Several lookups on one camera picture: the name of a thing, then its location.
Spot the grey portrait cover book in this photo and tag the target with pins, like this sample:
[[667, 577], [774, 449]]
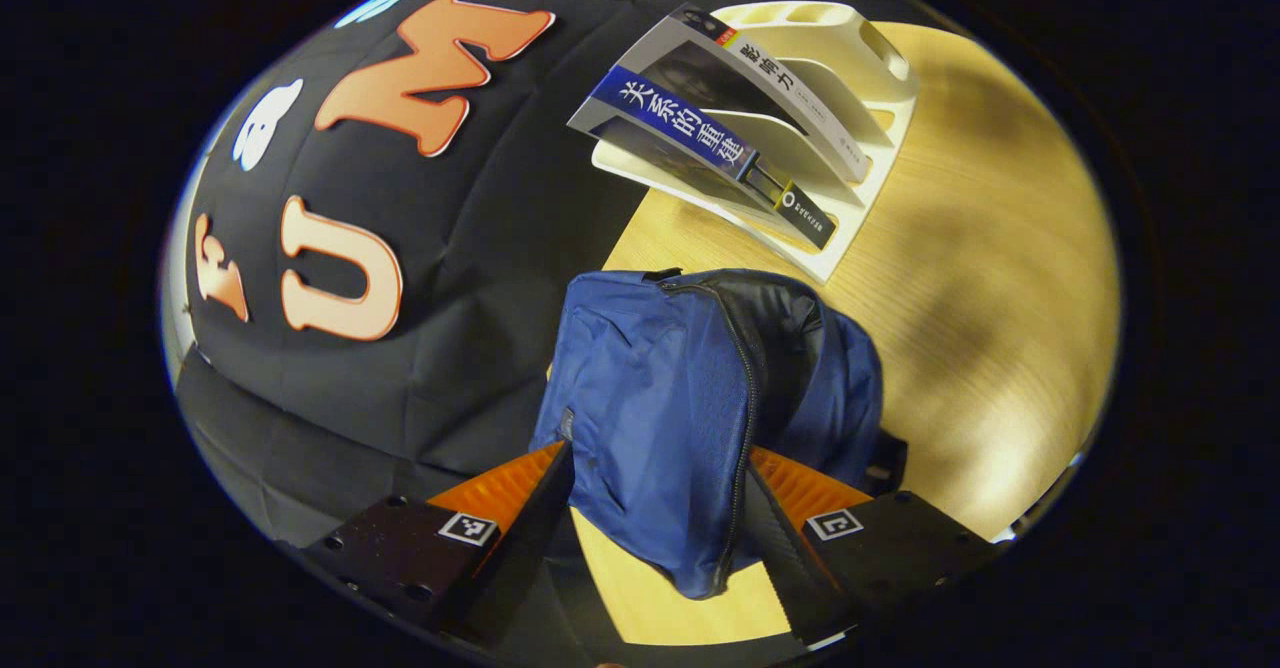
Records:
[[780, 78]]

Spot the white bookshelf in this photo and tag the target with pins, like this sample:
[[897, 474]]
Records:
[[850, 48]]

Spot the blue cover book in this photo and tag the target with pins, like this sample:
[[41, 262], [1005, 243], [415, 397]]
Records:
[[670, 118]]

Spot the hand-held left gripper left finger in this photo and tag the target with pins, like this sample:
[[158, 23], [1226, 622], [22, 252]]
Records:
[[520, 558]]

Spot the blue schoolbag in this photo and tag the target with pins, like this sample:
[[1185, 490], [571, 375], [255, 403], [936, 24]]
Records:
[[650, 398]]

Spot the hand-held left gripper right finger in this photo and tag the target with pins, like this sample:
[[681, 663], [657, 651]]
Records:
[[790, 578]]

